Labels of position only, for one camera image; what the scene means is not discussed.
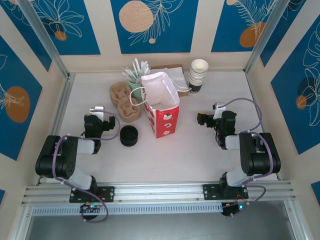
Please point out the red and white paper bag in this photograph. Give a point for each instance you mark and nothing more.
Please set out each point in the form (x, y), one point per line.
(165, 122)

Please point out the paper coffee cup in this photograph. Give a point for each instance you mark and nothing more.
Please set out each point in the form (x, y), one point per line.
(199, 65)

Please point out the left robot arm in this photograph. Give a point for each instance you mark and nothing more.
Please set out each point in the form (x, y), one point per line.
(57, 160)

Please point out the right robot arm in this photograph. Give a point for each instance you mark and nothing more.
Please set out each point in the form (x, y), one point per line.
(262, 160)

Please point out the brown cardboard napkin tray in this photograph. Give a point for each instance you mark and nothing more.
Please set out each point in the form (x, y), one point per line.
(184, 94)

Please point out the stack of paper cups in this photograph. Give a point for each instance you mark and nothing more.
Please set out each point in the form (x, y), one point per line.
(196, 83)

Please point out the stack of black lids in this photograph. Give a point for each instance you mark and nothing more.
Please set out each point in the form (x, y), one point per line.
(128, 144)

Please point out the mint green straw holder cup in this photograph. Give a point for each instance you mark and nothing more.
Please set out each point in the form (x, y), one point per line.
(135, 90)

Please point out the white wrapped straw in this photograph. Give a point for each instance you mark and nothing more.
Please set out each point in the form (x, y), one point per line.
(148, 70)
(143, 68)
(127, 74)
(136, 68)

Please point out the controller board with LED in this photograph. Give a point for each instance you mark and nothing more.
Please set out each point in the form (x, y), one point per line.
(232, 208)
(91, 208)

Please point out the grey metal sheet panel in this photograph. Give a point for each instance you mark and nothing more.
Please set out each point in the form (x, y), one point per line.
(160, 228)

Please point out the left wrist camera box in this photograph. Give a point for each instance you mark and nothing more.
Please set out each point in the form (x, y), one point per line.
(97, 110)

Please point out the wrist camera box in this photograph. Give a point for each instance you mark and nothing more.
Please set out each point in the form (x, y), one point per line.
(97, 110)
(219, 107)

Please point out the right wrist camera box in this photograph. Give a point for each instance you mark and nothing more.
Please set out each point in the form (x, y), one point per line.
(219, 107)

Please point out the long aluminium base rail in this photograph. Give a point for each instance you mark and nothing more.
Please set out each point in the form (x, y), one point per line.
(160, 192)

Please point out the aluminium frame post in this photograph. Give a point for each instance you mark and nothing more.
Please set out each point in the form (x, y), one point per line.
(46, 40)
(265, 37)

